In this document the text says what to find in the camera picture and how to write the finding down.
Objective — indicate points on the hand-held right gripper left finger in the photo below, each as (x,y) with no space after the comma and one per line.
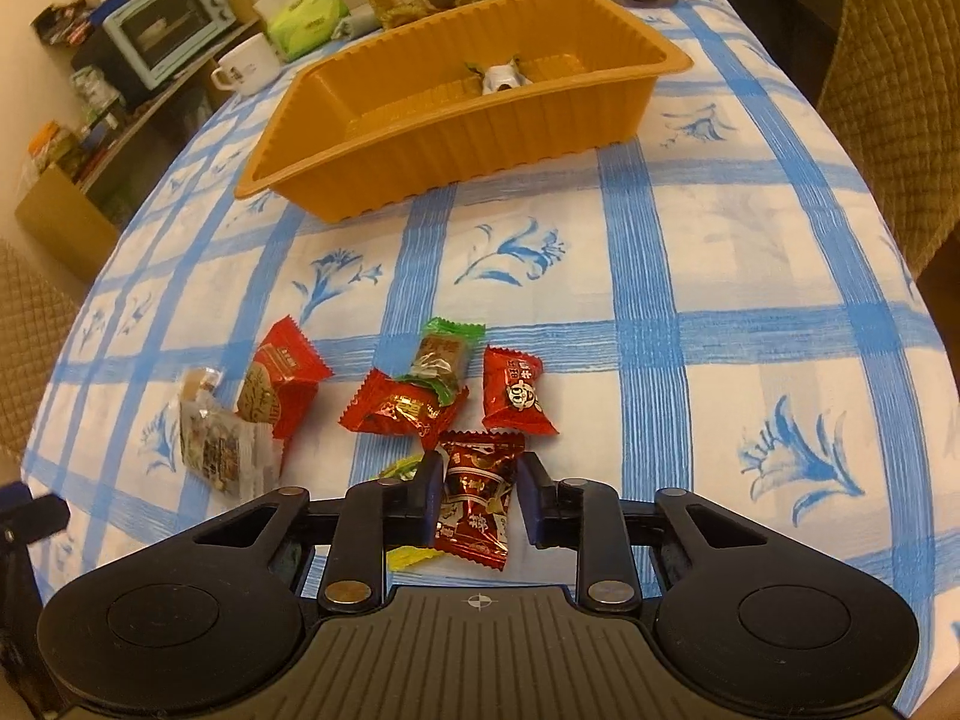
(431,499)

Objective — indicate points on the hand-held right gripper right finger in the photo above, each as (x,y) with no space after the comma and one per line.
(534,502)

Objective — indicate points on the dark red snack packet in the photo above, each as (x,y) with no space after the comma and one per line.
(476,495)

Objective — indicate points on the yellow-green snack packet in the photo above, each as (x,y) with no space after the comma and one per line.
(409,556)

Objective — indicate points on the red packet with gold print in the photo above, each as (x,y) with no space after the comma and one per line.
(397,412)

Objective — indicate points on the red packet with round face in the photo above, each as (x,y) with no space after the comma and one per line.
(517,390)

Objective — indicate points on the green and brown snack packet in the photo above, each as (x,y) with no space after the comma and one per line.
(442,356)

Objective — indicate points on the red packet with beige oval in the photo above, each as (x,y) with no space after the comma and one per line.
(281,382)

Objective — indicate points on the clear packet with dark print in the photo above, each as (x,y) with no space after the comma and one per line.
(217,446)

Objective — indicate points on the clear packet with tan snack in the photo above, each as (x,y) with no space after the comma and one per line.
(199,384)

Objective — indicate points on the orange plastic tray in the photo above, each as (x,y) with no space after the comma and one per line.
(465,150)

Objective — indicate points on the white candy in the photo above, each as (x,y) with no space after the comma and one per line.
(501,79)

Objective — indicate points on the tan quilted chair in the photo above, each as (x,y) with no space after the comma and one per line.
(30,330)
(892,90)

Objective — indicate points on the blue checked tablecloth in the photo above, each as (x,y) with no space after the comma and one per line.
(675,277)

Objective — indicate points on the wooden shelf unit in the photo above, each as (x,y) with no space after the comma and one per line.
(150,109)

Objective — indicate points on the green and white snack bag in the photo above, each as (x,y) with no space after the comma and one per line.
(94,88)

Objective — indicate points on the black appliance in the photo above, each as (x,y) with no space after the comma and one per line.
(94,60)

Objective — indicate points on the white mug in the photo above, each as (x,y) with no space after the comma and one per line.
(247,64)

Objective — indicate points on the grey crumpled cloth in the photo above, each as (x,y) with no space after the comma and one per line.
(351,24)

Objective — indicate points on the green tissue pack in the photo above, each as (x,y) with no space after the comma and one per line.
(304,22)

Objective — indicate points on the dark red snack bag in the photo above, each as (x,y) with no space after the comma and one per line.
(64,22)

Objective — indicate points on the light blue toaster oven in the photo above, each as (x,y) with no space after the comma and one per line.
(161,26)

